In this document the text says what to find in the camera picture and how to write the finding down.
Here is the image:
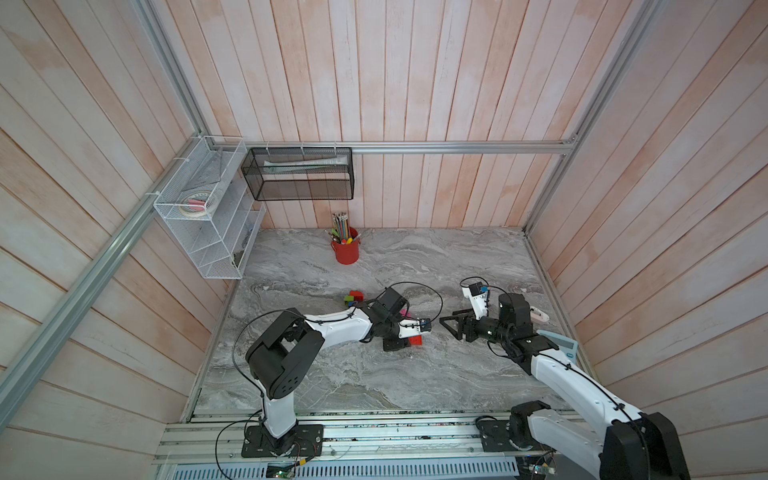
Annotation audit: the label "small white pink object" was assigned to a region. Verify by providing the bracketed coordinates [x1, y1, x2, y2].
[530, 306, 550, 324]

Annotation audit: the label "aluminium rail front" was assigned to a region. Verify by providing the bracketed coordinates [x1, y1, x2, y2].
[152, 410, 646, 466]

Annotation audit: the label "red pen cup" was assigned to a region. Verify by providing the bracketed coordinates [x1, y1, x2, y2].
[331, 228, 360, 265]

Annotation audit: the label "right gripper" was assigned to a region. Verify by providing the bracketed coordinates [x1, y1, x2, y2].
[440, 307, 512, 346]

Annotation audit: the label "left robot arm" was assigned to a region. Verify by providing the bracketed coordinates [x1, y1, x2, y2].
[245, 288, 431, 447]

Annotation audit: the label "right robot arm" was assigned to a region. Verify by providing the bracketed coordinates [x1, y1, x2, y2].
[440, 283, 690, 479]

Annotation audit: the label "black mesh basket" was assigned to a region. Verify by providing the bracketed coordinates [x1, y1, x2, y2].
[241, 147, 355, 202]

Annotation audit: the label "white wire shelf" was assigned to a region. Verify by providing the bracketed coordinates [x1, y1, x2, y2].
[154, 136, 266, 280]

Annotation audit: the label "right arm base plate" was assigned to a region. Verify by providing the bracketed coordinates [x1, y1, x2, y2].
[475, 416, 554, 454]

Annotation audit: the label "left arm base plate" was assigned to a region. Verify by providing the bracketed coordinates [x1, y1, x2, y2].
[241, 424, 324, 460]

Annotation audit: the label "pens in cup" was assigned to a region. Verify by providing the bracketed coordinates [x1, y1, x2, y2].
[331, 212, 357, 244]

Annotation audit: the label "calculator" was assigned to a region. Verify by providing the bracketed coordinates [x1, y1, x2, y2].
[537, 329, 579, 360]

